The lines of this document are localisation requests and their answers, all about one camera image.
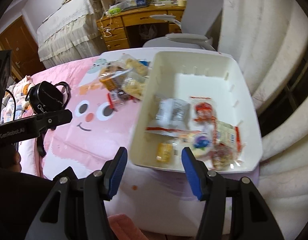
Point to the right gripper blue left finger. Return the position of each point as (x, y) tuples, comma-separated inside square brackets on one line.
[(100, 186)]

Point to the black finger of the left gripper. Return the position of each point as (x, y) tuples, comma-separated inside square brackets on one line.
[(31, 127)]

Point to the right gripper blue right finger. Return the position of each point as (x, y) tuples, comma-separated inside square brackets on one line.
[(209, 187)]

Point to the blueberry snack packet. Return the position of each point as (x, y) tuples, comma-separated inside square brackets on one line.
[(200, 143)]

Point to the red barcode snack packet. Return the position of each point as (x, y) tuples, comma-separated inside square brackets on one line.
[(228, 135)]

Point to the red jujube snack packet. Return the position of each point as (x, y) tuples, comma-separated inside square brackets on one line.
[(204, 110)]

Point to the grey black snack packet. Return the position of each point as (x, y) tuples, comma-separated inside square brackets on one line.
[(171, 117)]

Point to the egg yolk pastry packet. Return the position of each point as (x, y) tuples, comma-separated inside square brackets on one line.
[(112, 76)]

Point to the clear rice cracker packet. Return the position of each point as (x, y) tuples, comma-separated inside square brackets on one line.
[(134, 64)]

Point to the small yellow candy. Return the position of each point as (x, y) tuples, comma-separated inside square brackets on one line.
[(164, 152)]

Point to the brown wooden door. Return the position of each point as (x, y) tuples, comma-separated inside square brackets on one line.
[(17, 38)]

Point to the pink cartoon bed sheet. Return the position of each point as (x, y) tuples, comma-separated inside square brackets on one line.
[(157, 198)]

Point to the white plastic bin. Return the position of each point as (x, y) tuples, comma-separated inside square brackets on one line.
[(182, 74)]

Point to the lace cloth covered furniture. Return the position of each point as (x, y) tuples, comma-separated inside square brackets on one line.
[(71, 33)]

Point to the blue small snack packet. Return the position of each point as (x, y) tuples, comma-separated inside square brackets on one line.
[(145, 63)]

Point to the wooden desk with drawers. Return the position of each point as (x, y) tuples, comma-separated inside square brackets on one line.
[(134, 27)]

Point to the white floral curtain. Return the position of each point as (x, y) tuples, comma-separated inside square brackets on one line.
[(269, 40)]

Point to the grey office chair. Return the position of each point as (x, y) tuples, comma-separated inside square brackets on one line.
[(197, 20)]

